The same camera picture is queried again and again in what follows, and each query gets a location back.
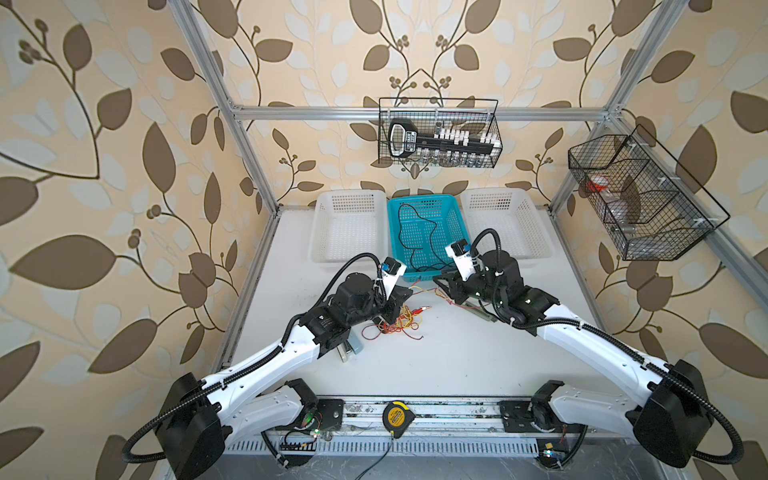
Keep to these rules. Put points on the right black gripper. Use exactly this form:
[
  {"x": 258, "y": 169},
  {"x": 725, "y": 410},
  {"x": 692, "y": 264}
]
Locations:
[{"x": 455, "y": 283}]

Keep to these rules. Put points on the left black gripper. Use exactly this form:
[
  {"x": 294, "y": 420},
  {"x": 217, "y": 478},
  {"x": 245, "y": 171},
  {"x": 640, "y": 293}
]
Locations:
[{"x": 395, "y": 300}]

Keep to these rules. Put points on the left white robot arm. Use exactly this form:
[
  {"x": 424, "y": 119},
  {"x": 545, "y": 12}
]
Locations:
[{"x": 201, "y": 418}]

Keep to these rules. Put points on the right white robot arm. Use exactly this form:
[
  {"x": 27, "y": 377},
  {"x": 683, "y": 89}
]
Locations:
[{"x": 664, "y": 407}]

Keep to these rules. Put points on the green utility knife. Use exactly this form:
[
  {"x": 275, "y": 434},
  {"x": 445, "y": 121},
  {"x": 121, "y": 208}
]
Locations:
[{"x": 479, "y": 312}]

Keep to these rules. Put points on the grey blue stapler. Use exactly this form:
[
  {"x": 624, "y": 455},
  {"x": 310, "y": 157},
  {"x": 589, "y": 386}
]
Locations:
[{"x": 350, "y": 347}]

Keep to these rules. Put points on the teal plastic basket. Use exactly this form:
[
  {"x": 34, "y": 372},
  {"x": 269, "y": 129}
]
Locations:
[{"x": 420, "y": 229}]

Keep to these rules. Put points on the right white plastic basket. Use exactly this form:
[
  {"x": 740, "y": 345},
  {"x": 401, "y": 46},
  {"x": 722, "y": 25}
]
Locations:
[{"x": 513, "y": 214}]

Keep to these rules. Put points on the white plastic basket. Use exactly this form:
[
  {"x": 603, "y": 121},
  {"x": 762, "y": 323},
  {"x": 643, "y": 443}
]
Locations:
[
  {"x": 349, "y": 222},
  {"x": 513, "y": 214}
]

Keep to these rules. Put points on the left white plastic basket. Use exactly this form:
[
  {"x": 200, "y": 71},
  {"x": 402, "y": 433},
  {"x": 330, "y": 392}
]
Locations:
[{"x": 349, "y": 222}]

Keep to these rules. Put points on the yellow tape measure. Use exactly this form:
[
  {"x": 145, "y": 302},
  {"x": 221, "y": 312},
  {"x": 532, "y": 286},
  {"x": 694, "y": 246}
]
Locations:
[{"x": 396, "y": 418}]

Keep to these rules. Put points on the red item in basket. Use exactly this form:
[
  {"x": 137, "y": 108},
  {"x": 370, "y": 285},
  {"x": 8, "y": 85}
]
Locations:
[{"x": 596, "y": 183}]

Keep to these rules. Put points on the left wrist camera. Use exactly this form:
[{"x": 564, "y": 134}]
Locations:
[{"x": 391, "y": 271}]

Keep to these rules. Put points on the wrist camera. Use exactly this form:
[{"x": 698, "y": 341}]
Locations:
[
  {"x": 465, "y": 262},
  {"x": 391, "y": 271}
]

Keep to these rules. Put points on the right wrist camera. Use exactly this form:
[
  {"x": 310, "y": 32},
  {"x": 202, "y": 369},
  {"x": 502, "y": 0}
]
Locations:
[{"x": 465, "y": 262}]

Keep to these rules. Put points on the aluminium frame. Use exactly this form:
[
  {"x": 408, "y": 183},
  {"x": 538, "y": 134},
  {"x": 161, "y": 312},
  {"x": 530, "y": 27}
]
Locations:
[{"x": 610, "y": 115}]

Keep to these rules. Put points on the back black wire basket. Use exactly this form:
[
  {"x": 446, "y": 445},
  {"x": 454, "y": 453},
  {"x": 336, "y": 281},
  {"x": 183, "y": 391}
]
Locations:
[{"x": 473, "y": 114}]

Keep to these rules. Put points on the black wire basket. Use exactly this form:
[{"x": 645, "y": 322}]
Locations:
[
  {"x": 473, "y": 114},
  {"x": 656, "y": 208}
]

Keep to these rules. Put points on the right black wire basket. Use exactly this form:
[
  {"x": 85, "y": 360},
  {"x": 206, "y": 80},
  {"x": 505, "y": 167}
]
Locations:
[{"x": 656, "y": 208}]

